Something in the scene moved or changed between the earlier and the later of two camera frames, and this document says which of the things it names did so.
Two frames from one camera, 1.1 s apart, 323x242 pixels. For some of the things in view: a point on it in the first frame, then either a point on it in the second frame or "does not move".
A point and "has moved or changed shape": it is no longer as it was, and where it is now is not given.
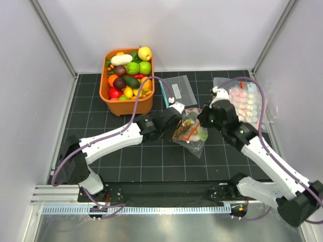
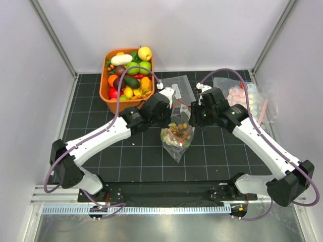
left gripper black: [169, 136] → [165, 124]
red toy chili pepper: [136, 75] does not move
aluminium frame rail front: [63, 199] does not move
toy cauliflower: [202, 132] has moved or changed shape
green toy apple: [145, 67] does not move
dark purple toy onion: [120, 70] does not move
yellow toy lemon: [128, 92] does not move
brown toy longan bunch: [183, 125] has moved or changed shape
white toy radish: [121, 59] does not move
